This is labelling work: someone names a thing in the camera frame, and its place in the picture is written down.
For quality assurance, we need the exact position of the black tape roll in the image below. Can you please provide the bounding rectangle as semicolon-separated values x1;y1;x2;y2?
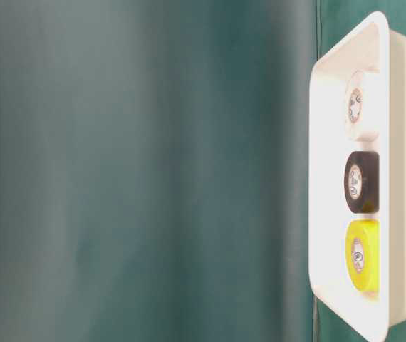
343;151;379;214

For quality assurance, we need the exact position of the white tape roll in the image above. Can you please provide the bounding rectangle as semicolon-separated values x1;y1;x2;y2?
343;70;380;142

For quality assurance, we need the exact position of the yellow tape roll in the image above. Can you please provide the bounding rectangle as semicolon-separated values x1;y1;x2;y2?
345;219;380;292

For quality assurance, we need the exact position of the green table cloth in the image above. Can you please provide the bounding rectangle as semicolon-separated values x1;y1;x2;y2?
0;1;406;341

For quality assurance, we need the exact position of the white rectangular plastic tray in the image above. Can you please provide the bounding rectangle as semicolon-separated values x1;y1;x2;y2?
308;11;406;341

